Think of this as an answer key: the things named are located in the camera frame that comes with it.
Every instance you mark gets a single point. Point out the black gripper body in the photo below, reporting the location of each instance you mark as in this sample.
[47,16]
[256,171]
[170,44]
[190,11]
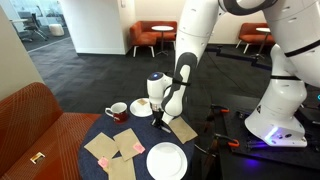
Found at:
[157,111]

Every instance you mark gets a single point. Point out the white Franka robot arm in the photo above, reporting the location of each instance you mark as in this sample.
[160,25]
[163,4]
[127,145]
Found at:
[283,66]

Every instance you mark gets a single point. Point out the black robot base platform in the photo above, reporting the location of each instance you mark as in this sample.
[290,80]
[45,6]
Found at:
[240,133]

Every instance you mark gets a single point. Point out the red mug with white inside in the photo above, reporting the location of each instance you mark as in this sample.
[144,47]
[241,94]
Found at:
[119,113]

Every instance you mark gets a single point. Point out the round table with blue cloth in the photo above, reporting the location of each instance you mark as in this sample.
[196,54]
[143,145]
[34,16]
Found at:
[146,136]

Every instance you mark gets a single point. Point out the small white plate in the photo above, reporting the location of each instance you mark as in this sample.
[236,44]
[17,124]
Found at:
[140,109]

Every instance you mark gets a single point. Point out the yellow sugar packet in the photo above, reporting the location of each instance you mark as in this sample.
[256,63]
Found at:
[142,101]

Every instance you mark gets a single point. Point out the pink sweetener packet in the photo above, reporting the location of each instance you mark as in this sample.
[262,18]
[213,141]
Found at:
[103,162]
[139,147]

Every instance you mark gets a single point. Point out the large white plate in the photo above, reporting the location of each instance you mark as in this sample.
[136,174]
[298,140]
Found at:
[166,161]

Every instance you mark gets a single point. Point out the orange corner sofa white legs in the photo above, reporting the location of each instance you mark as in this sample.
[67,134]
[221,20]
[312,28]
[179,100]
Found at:
[143,33]

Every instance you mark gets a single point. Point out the round white cafe table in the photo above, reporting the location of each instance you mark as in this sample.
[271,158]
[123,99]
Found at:
[265,30]
[162,28]

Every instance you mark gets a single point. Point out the orange patterned sofa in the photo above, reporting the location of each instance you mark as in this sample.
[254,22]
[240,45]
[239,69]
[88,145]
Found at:
[36,130]

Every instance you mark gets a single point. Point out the orange lounge sofa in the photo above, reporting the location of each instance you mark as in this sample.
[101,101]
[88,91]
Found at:
[251,33]

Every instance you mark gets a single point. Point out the white round ottoman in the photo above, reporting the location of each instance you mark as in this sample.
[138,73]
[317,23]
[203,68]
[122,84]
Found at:
[56,30]

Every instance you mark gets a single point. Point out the black office chair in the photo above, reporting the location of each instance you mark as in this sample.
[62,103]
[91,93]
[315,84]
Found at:
[35,25]

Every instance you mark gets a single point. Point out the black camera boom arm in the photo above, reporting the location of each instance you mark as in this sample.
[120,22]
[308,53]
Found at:
[233,56]

